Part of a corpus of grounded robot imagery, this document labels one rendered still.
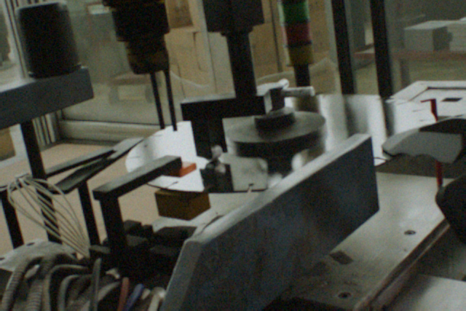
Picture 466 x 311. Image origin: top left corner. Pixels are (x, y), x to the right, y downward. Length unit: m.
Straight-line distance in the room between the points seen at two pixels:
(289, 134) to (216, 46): 0.67
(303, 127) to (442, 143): 0.17
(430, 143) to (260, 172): 0.15
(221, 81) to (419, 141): 0.80
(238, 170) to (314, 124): 0.12
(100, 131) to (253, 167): 1.07
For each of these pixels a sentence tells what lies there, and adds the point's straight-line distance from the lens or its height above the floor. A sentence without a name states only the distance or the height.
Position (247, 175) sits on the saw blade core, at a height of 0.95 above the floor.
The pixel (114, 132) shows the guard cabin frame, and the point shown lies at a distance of 1.64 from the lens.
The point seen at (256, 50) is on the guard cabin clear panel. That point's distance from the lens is 1.31.
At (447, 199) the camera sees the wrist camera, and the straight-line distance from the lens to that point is 0.49.
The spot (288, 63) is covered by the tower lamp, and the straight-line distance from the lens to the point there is 1.01.
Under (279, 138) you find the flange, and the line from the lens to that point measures 0.68.
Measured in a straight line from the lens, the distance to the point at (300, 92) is 0.71.
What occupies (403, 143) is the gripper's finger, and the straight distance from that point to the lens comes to 0.61.
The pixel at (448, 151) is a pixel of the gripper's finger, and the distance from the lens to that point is 0.59.
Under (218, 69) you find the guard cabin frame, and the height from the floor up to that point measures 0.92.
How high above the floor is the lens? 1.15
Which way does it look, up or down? 15 degrees down
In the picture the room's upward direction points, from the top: 9 degrees counter-clockwise
